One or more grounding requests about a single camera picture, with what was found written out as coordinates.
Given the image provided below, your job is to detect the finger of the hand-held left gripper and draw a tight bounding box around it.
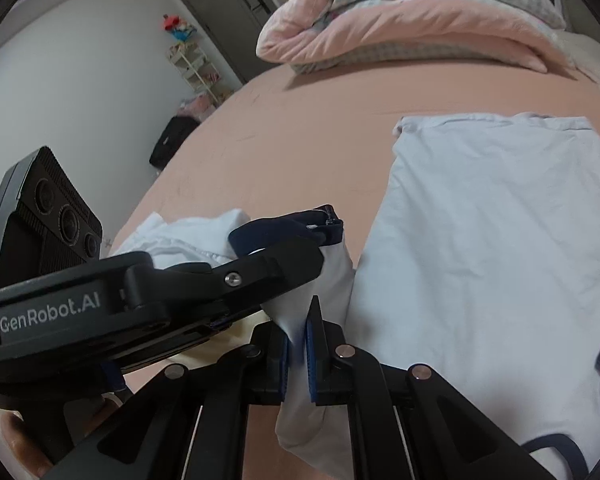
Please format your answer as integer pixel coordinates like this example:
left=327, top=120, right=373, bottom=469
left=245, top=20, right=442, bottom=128
left=104, top=304, right=267, bottom=369
left=126, top=239, right=327, bottom=322

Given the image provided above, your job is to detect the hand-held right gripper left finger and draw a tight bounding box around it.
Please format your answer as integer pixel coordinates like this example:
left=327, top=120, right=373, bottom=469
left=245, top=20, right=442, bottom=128
left=40, top=322, right=289, bottom=480

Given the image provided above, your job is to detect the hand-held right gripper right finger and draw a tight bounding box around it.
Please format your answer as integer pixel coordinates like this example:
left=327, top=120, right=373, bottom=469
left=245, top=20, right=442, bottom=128
left=305, top=296, right=557, bottom=480

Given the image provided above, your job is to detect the white T-shirt navy trim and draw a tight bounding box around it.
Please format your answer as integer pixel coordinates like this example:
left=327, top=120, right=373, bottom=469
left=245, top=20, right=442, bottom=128
left=228, top=114, right=600, bottom=480

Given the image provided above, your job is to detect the person's left hand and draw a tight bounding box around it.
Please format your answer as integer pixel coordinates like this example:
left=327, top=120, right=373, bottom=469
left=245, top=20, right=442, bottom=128
left=0, top=391, right=131, bottom=479

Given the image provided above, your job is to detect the white cloth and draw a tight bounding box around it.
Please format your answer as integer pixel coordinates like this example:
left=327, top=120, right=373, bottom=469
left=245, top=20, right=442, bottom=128
left=112, top=209, right=253, bottom=271

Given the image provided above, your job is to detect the black bag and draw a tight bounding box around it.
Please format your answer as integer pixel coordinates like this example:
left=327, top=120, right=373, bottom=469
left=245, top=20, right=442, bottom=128
left=149, top=116, right=201, bottom=171

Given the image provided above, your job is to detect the pink bed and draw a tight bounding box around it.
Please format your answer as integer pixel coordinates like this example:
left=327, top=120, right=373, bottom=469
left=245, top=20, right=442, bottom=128
left=105, top=55, right=600, bottom=480

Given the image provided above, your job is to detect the pink bundle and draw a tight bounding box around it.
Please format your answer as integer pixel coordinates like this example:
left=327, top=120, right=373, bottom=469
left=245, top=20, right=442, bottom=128
left=177, top=96, right=216, bottom=121

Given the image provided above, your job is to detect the white shelf rack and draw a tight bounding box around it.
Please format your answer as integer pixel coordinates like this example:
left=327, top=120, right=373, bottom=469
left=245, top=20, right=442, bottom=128
left=167, top=42, right=234, bottom=109

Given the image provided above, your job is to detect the red blue toy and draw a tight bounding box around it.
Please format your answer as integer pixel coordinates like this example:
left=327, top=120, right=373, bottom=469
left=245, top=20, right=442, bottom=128
left=161, top=14, right=199, bottom=44

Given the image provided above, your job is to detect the grey door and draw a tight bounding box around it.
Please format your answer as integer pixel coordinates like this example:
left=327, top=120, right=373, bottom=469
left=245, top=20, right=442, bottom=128
left=169, top=0, right=278, bottom=86

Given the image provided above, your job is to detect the pink folded quilt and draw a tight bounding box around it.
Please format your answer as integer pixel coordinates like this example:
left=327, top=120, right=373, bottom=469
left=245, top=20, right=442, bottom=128
left=256, top=0, right=576, bottom=76

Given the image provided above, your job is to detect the checked white pillow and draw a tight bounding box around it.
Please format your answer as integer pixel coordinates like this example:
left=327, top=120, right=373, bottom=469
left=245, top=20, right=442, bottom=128
left=550, top=30, right=600, bottom=107

